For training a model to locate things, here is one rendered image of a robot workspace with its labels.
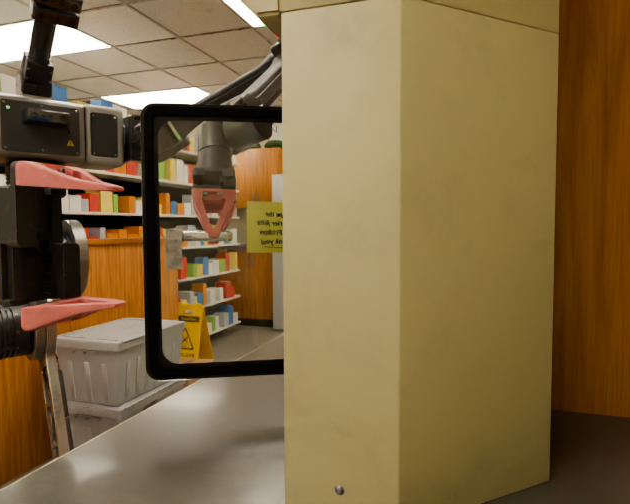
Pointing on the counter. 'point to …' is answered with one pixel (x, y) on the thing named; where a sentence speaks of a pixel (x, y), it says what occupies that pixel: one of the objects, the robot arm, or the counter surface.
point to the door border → (159, 238)
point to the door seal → (155, 246)
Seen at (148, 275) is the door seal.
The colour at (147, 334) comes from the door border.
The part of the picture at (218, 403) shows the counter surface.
